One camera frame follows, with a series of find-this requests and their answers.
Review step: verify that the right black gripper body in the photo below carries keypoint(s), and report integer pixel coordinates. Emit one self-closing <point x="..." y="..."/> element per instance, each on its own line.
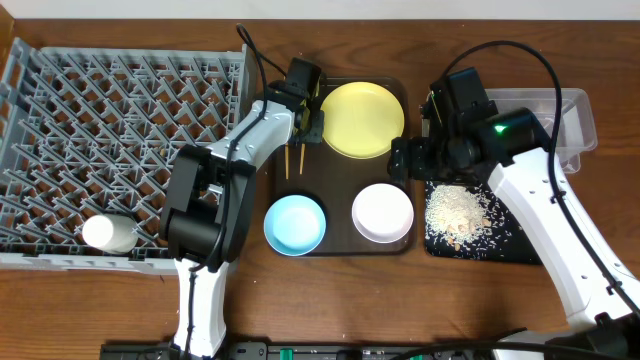
<point x="428" y="161"/>

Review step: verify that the wooden chopstick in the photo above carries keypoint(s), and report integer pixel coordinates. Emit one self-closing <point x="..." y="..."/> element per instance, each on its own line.
<point x="302" y="158"/>
<point x="286" y="161"/>

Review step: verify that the white bowl with food scraps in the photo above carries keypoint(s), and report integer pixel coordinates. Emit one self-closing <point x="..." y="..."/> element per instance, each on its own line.
<point x="382" y="213"/>

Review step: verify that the white cup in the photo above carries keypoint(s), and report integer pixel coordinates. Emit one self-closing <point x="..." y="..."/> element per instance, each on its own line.
<point x="110" y="233"/>

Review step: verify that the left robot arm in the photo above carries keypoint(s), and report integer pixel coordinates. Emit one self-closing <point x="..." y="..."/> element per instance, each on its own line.
<point x="210" y="198"/>

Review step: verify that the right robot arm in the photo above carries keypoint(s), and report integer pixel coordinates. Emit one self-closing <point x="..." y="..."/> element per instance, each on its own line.
<point x="600" y="296"/>

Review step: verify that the black waste tray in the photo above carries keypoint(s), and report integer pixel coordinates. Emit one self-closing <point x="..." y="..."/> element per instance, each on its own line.
<point x="516" y="248"/>

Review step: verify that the clear plastic waste bin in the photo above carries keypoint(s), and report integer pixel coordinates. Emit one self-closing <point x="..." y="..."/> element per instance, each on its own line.
<point x="575" y="125"/>

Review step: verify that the grey plastic dishwasher rack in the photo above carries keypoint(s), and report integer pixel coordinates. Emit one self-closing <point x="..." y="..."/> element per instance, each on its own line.
<point x="92" y="131"/>

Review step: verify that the dark brown serving tray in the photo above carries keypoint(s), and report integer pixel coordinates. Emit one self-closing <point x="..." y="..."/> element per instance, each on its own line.
<point x="333" y="180"/>

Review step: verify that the yellow round plate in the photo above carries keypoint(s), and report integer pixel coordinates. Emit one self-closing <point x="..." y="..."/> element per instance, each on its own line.
<point x="361" y="119"/>

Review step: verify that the spilled rice food scraps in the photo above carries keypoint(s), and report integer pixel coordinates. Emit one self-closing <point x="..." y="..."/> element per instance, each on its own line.
<point x="464" y="218"/>

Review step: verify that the light blue bowl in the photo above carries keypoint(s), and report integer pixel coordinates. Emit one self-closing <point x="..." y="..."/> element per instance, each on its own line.
<point x="294" y="225"/>

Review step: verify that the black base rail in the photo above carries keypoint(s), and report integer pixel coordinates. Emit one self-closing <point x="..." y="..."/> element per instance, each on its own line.
<point x="263" y="351"/>

